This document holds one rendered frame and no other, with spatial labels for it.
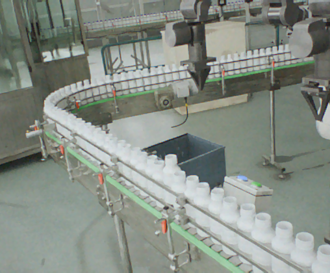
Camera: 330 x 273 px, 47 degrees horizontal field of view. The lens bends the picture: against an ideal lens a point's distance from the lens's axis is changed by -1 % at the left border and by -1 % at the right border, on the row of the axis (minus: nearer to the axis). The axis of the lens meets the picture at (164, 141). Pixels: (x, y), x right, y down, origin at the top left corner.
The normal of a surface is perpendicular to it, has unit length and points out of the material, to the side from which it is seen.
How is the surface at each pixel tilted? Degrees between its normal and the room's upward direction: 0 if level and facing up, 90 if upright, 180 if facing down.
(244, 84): 91
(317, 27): 90
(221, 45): 90
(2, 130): 90
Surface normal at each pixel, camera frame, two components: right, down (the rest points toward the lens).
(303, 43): -0.82, 0.29
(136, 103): 0.27, 0.32
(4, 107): 0.55, 0.25
